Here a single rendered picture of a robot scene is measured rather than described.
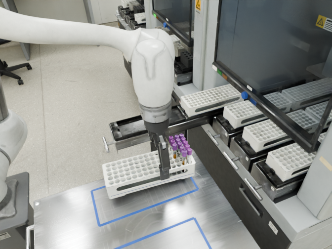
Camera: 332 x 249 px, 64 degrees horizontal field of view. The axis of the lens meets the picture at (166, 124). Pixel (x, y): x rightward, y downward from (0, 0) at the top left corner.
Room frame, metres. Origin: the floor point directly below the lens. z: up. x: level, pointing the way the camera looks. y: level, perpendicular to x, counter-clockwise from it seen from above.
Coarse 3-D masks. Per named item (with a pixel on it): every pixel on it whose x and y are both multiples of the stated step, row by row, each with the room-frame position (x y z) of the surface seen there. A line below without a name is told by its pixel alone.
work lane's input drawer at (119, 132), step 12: (180, 108) 1.01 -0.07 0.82; (120, 120) 0.94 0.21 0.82; (132, 120) 0.96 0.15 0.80; (180, 120) 0.92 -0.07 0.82; (192, 120) 0.93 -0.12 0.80; (204, 120) 0.95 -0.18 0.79; (120, 132) 0.86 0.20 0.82; (132, 132) 0.87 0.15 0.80; (144, 132) 0.86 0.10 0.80; (168, 132) 0.89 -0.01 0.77; (108, 144) 0.86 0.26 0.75; (120, 144) 0.82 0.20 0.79; (132, 144) 0.83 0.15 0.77
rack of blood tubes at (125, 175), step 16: (128, 160) 0.61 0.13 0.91; (144, 160) 0.60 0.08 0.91; (176, 160) 0.60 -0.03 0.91; (192, 160) 0.59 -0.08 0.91; (112, 176) 0.54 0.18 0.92; (128, 176) 0.54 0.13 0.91; (144, 176) 0.53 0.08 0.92; (176, 176) 0.56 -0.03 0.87; (112, 192) 0.50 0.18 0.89; (128, 192) 0.51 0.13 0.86
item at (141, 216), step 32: (64, 192) 0.56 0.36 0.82; (96, 192) 0.55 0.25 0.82; (160, 192) 0.54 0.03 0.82; (192, 192) 0.53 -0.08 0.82; (64, 224) 0.44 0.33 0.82; (96, 224) 0.43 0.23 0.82; (128, 224) 0.43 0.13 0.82; (160, 224) 0.42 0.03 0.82; (192, 224) 0.42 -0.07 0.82; (224, 224) 0.41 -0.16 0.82
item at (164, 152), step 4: (160, 144) 0.53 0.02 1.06; (160, 148) 0.53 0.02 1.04; (164, 148) 0.54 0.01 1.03; (160, 152) 0.53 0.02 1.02; (164, 152) 0.53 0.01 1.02; (168, 152) 0.53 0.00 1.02; (164, 156) 0.53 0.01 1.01; (168, 156) 0.53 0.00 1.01; (164, 160) 0.52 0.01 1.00; (168, 160) 0.52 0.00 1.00; (164, 164) 0.52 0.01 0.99; (168, 164) 0.52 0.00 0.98; (164, 168) 0.51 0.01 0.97
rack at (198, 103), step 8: (216, 88) 1.10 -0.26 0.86; (224, 88) 1.09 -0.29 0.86; (232, 88) 1.09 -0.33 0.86; (184, 96) 1.04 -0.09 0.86; (192, 96) 1.03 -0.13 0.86; (200, 96) 1.03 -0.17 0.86; (208, 96) 1.03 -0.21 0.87; (216, 96) 1.03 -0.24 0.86; (224, 96) 1.03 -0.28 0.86; (232, 96) 1.02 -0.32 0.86; (240, 96) 1.03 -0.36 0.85; (184, 104) 0.99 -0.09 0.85; (192, 104) 0.97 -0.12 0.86; (200, 104) 0.98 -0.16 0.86; (208, 104) 0.98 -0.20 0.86; (216, 104) 1.04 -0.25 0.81; (224, 104) 1.01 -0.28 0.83; (192, 112) 0.95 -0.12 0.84; (200, 112) 0.96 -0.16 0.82
